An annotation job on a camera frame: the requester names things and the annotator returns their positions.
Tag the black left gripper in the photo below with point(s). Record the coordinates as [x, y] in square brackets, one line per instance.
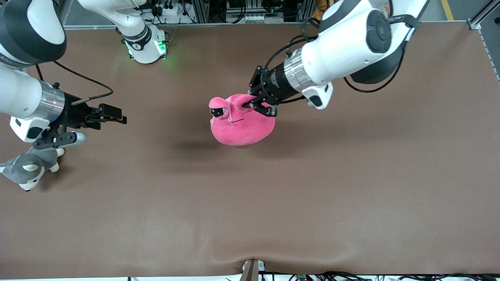
[278, 86]

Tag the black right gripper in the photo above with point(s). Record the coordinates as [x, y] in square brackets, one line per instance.
[75, 115]

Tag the round pink plush toy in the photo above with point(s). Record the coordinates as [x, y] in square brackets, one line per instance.
[242, 130]

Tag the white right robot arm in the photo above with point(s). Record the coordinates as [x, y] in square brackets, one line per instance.
[23, 89]

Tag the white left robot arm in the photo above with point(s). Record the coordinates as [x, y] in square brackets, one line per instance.
[343, 47]

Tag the grey white husky plush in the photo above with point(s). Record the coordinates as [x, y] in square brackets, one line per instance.
[27, 169]

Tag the bag of orange items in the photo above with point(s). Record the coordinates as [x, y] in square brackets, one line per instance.
[319, 9]

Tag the brown table cloth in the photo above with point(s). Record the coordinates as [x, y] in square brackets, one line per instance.
[250, 203]

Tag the white power strip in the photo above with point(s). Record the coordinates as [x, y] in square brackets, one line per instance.
[168, 11]

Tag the aluminium table edge rail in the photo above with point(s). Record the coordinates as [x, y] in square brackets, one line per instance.
[234, 25]

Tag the brown metal clamp bracket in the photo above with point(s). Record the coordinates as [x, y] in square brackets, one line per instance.
[250, 271]

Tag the aluminium frame profile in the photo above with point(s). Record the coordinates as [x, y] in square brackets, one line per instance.
[482, 15]

